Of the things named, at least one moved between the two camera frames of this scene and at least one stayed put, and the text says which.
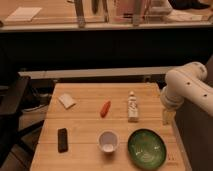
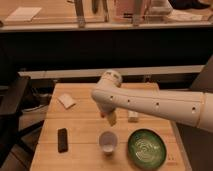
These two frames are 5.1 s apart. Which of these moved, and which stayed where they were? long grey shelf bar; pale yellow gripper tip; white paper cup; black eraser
Moved: pale yellow gripper tip
Stayed: white paper cup; black eraser; long grey shelf bar
